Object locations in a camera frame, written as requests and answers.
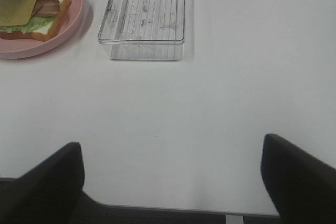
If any clear right plastic tray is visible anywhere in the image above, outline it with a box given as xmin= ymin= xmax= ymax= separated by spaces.
xmin=98 ymin=0 xmax=186 ymax=61

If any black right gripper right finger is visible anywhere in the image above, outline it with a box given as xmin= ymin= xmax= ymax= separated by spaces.
xmin=260 ymin=134 xmax=335 ymax=223

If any bacon strip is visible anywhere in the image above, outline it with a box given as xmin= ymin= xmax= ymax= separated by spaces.
xmin=31 ymin=0 xmax=60 ymax=17

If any pink round plate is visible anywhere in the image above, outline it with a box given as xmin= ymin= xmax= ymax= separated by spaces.
xmin=1 ymin=0 xmax=83 ymax=59

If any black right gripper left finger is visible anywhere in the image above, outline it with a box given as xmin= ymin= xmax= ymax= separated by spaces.
xmin=1 ymin=142 xmax=85 ymax=223

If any yellow cheese slice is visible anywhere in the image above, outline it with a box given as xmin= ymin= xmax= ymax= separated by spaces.
xmin=1 ymin=0 xmax=37 ymax=26

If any green lettuce leaf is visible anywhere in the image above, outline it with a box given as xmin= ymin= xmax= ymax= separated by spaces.
xmin=1 ymin=0 xmax=60 ymax=34

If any bread slice with orange crust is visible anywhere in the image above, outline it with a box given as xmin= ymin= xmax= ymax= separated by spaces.
xmin=1 ymin=0 xmax=70 ymax=41

